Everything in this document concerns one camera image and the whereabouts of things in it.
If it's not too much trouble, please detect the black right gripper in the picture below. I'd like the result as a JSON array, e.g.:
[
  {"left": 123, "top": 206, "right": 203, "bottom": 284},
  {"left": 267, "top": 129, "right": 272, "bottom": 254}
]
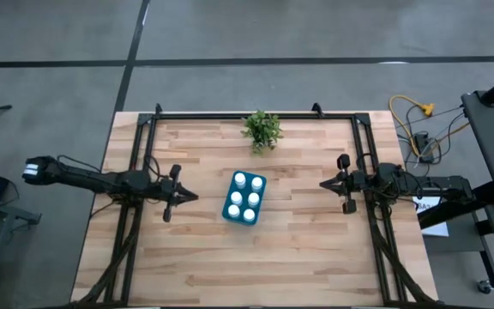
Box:
[{"left": 319, "top": 153, "right": 377, "bottom": 215}]

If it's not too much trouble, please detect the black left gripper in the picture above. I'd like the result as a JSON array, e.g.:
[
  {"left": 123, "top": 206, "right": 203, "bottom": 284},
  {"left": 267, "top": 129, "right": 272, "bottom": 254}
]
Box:
[{"left": 150, "top": 164, "right": 199, "bottom": 223}]

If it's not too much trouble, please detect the blue plastic basket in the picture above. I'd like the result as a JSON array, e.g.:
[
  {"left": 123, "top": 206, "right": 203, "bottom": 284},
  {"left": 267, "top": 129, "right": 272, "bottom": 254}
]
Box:
[{"left": 221, "top": 170, "right": 268, "bottom": 227}]

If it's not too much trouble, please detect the small green potted plant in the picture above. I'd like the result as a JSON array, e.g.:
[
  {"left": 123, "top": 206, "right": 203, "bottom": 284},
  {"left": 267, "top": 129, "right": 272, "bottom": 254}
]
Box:
[{"left": 240, "top": 109, "right": 283, "bottom": 155}]

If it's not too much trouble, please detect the white paper sheet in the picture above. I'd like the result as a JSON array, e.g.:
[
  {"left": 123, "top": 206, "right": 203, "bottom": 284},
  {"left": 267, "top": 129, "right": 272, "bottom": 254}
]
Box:
[{"left": 416, "top": 196, "right": 450, "bottom": 238}]

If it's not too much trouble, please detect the black power strip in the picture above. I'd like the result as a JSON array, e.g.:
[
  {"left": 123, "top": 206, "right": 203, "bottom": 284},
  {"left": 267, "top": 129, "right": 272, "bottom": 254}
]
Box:
[{"left": 413, "top": 131, "right": 437, "bottom": 164}]

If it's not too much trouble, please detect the black cart beam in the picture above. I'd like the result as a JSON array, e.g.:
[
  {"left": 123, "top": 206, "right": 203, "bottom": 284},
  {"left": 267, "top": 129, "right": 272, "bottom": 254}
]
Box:
[{"left": 417, "top": 179, "right": 494, "bottom": 230}]

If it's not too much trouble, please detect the grey metal stand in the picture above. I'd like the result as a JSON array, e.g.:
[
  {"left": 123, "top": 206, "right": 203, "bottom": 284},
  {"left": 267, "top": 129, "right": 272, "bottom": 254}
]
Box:
[{"left": 0, "top": 192, "right": 42, "bottom": 309}]

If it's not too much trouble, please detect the black aluminium table frame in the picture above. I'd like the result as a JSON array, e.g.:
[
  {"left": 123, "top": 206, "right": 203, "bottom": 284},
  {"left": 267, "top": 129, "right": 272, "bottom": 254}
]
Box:
[{"left": 75, "top": 102, "right": 439, "bottom": 308}]

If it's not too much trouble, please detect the yellow extension cord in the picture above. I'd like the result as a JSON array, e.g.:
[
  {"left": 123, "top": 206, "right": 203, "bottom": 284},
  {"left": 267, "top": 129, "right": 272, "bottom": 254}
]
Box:
[{"left": 388, "top": 94, "right": 437, "bottom": 158}]

